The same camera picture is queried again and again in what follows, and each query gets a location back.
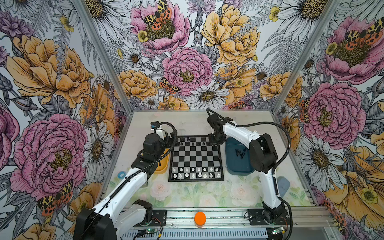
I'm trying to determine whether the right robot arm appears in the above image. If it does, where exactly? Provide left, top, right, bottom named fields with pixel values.
left=207, top=113, right=285, bottom=224

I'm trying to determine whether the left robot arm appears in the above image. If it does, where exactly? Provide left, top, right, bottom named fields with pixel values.
left=73, top=122, right=178, bottom=240

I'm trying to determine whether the yellow plastic tray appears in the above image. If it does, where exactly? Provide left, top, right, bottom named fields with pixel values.
left=154, top=154, right=171, bottom=175

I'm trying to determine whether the teal plastic tray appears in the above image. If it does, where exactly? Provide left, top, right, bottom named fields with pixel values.
left=225, top=138, right=255, bottom=176

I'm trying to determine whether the black white chessboard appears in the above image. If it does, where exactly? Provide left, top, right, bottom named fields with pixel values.
left=169, top=135, right=225, bottom=183

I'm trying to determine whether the grey blue oval object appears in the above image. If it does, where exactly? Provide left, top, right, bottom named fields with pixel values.
left=277, top=176, right=291, bottom=198

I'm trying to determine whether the orange round button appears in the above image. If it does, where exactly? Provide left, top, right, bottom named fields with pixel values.
left=194, top=212, right=207, bottom=228

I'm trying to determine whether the left black corrugated cable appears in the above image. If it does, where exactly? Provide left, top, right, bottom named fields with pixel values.
left=80, top=121, right=178, bottom=235

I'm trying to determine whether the black corrugated cable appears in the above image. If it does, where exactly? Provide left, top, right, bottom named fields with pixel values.
left=80, top=121, right=178, bottom=235
left=205, top=108, right=293, bottom=240

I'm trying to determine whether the right black corrugated cable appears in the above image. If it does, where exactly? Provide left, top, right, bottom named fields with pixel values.
left=205, top=108, right=293, bottom=240

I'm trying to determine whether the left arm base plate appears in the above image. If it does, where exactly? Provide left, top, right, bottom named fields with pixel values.
left=148, top=209, right=168, bottom=227

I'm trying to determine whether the aluminium front rail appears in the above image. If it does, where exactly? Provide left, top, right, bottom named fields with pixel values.
left=78, top=206, right=335, bottom=230

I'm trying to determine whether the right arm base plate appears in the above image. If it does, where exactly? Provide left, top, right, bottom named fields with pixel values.
left=244, top=209, right=292, bottom=227

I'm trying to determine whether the white vented cable duct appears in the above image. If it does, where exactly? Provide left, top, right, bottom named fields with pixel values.
left=118, top=228, right=269, bottom=240

